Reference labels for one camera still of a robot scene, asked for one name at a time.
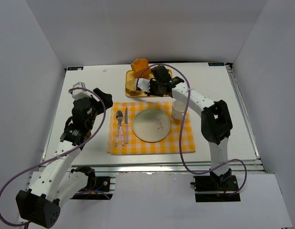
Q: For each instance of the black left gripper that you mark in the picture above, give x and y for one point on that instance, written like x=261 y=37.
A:
x=100 y=100

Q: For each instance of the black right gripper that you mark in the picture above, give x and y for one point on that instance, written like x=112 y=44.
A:
x=153 y=87

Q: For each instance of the metal serving tongs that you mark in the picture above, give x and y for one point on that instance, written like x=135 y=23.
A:
x=131 y=93

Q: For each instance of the sliced toast bread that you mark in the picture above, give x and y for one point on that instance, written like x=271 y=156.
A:
x=131 y=85

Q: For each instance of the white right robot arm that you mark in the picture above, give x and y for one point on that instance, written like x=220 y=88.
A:
x=216 y=123

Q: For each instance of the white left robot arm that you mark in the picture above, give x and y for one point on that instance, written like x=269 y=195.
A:
x=42 y=202

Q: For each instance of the orange bread loaf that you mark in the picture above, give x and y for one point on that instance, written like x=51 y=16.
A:
x=138 y=66

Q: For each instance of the white mug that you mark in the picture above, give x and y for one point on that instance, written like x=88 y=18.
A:
x=178 y=109

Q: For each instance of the silver fork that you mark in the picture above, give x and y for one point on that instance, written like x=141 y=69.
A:
x=121 y=133

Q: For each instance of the yellow serving tray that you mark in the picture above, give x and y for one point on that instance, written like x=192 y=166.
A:
x=129 y=76

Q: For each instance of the silver table knife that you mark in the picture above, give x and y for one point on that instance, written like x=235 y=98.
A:
x=126 y=125

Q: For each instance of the pale green round plate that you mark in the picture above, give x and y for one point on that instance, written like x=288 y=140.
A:
x=151 y=125

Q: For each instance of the yellow checkered placemat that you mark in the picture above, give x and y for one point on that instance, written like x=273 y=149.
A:
x=179 y=139

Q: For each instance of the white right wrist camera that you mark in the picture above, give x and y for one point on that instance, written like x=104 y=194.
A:
x=142 y=84

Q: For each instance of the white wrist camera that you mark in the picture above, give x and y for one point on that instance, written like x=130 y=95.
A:
x=79 y=93
x=142 y=84

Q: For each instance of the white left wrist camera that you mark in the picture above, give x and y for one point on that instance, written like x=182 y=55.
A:
x=79 y=93

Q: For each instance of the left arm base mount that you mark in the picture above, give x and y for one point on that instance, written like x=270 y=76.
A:
x=97 y=188

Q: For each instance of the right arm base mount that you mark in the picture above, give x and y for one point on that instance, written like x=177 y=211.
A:
x=212 y=188

